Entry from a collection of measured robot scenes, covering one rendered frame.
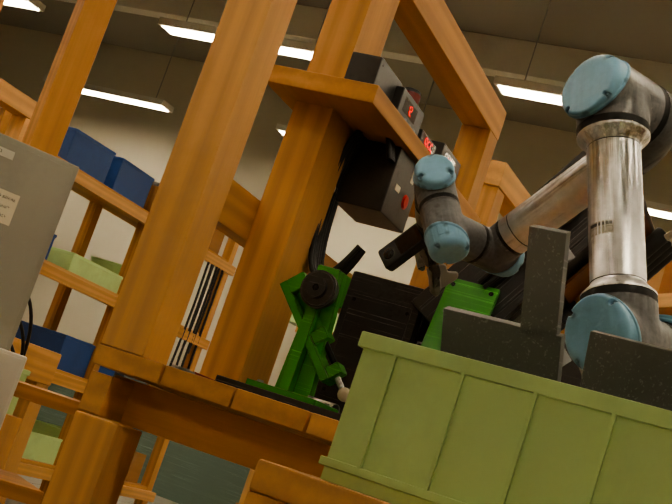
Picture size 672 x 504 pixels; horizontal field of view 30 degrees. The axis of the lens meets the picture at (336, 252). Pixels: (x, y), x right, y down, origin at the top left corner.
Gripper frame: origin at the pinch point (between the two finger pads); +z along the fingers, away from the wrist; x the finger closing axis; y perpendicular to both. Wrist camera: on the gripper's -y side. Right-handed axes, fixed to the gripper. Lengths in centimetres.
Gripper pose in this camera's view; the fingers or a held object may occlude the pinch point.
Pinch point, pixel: (426, 280)
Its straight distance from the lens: 255.1
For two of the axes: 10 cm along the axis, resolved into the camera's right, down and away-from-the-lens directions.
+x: -3.6, -7.4, 5.6
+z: 0.7, 5.8, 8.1
